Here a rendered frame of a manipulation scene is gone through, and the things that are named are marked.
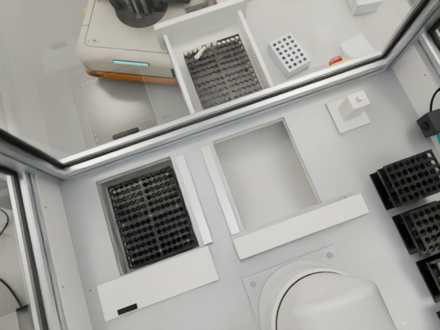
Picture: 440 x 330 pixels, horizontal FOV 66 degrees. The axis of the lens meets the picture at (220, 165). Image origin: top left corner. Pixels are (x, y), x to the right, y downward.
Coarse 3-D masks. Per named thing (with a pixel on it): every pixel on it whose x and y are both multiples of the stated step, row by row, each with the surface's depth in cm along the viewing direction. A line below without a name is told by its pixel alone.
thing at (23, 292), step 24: (0, 192) 65; (0, 216) 63; (0, 240) 60; (24, 240) 67; (0, 264) 58; (24, 264) 65; (0, 288) 56; (24, 288) 62; (0, 312) 54; (24, 312) 60
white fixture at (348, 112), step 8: (344, 96) 89; (352, 96) 81; (360, 96) 79; (328, 104) 89; (336, 104) 89; (344, 104) 84; (352, 104) 80; (360, 104) 80; (368, 104) 80; (336, 112) 88; (344, 112) 85; (352, 112) 82; (360, 112) 84; (336, 120) 88; (344, 120) 87; (352, 120) 88; (360, 120) 87; (368, 120) 87; (344, 128) 87; (352, 128) 87
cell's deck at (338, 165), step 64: (256, 128) 91; (320, 128) 88; (384, 128) 87; (64, 192) 86; (320, 192) 84; (256, 256) 81; (384, 256) 79; (128, 320) 78; (192, 320) 77; (256, 320) 77
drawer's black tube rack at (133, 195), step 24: (120, 192) 90; (144, 192) 90; (168, 192) 90; (120, 216) 89; (144, 216) 88; (168, 216) 88; (144, 240) 87; (168, 240) 87; (192, 240) 89; (144, 264) 88
